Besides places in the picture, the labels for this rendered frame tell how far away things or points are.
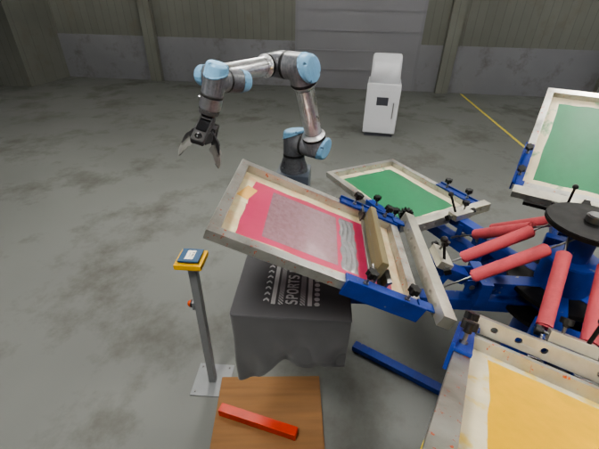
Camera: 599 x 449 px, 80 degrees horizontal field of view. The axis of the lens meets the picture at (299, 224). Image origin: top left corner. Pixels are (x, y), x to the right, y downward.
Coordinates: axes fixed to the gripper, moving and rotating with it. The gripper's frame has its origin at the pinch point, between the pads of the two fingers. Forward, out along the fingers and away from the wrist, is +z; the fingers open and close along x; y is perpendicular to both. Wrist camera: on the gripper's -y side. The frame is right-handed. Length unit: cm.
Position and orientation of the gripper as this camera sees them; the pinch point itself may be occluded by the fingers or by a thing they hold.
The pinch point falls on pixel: (198, 163)
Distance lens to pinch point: 137.8
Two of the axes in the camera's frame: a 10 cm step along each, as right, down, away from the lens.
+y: 0.6, -5.3, 8.4
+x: -9.5, -2.9, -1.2
